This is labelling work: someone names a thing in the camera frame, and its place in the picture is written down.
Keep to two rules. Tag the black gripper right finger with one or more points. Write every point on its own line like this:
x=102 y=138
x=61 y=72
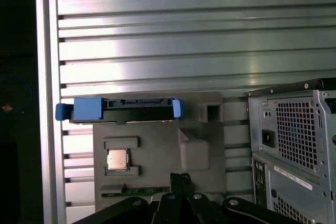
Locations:
x=199 y=208

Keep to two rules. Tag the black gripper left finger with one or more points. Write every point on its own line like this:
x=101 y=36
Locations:
x=168 y=208

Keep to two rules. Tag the hard disk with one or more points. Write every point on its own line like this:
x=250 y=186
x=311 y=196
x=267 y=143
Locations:
x=89 y=108

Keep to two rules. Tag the green RAM stick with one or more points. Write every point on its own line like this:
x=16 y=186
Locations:
x=147 y=190

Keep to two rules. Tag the silver CPU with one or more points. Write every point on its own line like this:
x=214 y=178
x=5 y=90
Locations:
x=118 y=159

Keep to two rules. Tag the gray parts rack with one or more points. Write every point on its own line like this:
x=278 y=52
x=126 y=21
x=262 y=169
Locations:
x=157 y=134

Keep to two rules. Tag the black PC case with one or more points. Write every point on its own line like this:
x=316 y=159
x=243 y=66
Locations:
x=288 y=187

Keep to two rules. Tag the gray power supply unit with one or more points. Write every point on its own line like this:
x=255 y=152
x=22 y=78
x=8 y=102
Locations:
x=266 y=127

